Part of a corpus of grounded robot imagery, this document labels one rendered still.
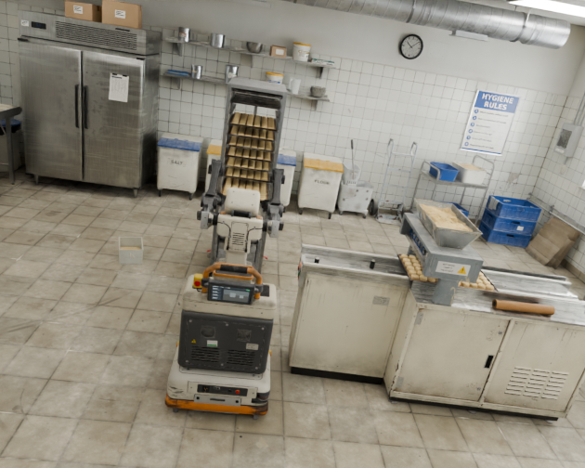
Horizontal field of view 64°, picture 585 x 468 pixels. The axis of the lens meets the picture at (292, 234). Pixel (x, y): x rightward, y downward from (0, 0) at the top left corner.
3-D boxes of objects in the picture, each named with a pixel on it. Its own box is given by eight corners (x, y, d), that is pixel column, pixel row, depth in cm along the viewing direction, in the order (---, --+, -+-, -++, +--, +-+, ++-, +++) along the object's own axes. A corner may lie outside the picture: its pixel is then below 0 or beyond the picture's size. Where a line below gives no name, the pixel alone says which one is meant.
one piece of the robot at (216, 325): (263, 393, 292) (282, 275, 262) (174, 384, 287) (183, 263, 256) (263, 359, 323) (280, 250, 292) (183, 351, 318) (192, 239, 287)
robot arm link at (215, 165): (210, 153, 326) (225, 156, 327) (209, 167, 337) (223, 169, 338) (201, 201, 299) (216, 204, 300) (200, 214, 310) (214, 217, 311)
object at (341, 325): (373, 358, 373) (401, 257, 340) (382, 387, 342) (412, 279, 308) (286, 346, 369) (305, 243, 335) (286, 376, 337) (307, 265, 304)
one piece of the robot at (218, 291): (259, 311, 273) (264, 289, 256) (198, 305, 269) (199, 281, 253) (260, 295, 280) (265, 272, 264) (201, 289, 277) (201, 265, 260)
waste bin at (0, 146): (31, 165, 670) (28, 119, 645) (12, 175, 621) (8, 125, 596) (-9, 160, 665) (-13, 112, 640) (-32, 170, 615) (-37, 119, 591)
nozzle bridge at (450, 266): (435, 259, 361) (447, 218, 349) (467, 308, 295) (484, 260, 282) (393, 253, 359) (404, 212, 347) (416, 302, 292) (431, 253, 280)
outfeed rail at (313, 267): (589, 309, 322) (592, 301, 319) (591, 311, 319) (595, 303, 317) (300, 268, 309) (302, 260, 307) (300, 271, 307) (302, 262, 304)
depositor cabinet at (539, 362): (516, 363, 399) (552, 276, 367) (561, 427, 332) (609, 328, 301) (369, 344, 391) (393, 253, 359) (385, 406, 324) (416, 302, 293)
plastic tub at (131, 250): (142, 265, 455) (143, 250, 449) (118, 265, 447) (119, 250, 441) (141, 251, 480) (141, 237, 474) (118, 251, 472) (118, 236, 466)
